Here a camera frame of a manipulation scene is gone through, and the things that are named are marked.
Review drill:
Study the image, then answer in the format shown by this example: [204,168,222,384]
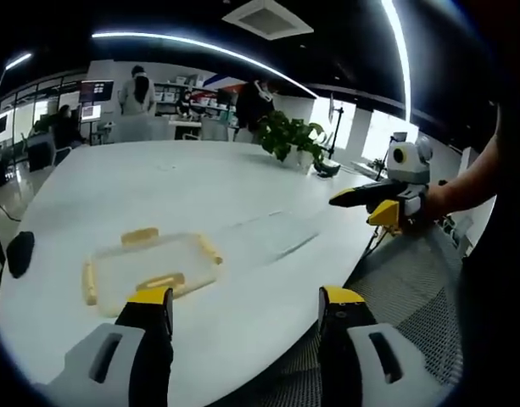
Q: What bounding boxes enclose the grey mesh office chair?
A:
[280,219,471,407]

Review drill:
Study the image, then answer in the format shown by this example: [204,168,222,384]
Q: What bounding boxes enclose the green potted plant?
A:
[256,109,329,173]

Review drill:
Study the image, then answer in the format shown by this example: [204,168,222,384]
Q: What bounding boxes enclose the curved ceiling light strip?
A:
[380,0,413,122]

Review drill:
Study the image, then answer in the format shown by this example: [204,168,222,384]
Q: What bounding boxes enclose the long ceiling light strip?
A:
[91,31,319,99]

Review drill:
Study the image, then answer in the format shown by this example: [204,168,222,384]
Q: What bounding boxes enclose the ceiling air vent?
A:
[221,0,316,42]

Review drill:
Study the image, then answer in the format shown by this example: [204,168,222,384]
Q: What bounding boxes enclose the wall screen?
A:
[79,80,115,103]

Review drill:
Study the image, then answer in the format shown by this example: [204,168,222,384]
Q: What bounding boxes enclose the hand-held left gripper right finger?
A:
[317,285,450,407]

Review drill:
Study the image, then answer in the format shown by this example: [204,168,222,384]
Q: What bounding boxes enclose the person's dark clothing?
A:
[457,95,520,407]

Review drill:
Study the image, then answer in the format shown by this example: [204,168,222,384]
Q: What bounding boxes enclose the black office chair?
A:
[27,139,58,173]

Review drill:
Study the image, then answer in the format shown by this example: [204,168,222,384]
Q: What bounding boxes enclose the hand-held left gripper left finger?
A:
[32,286,176,407]

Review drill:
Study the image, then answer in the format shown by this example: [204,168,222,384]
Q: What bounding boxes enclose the small black desk device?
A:
[316,159,342,179]

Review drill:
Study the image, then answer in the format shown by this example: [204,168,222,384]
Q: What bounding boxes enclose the small black object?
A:
[5,230,36,280]

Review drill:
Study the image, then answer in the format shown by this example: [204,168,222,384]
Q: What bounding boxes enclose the black desk stand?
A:
[326,93,346,163]

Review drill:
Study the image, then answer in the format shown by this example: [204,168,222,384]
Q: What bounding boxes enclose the clear lid with yellow clips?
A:
[81,226,225,318]

